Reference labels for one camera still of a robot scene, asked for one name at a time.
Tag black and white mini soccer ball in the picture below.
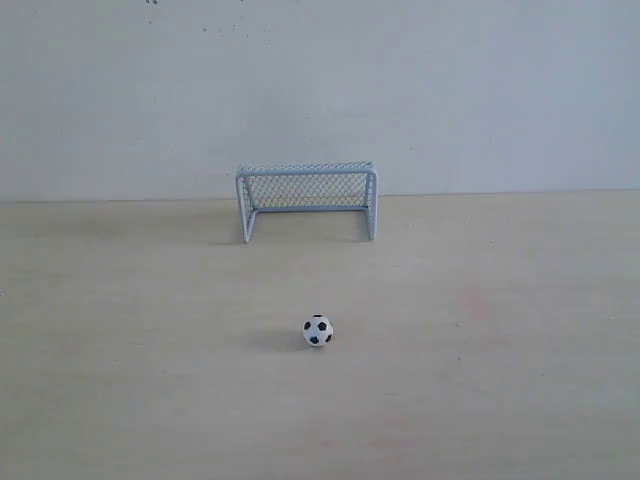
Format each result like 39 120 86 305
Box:
302 314 334 347

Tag small white soccer goal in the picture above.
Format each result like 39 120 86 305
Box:
235 161 379 243

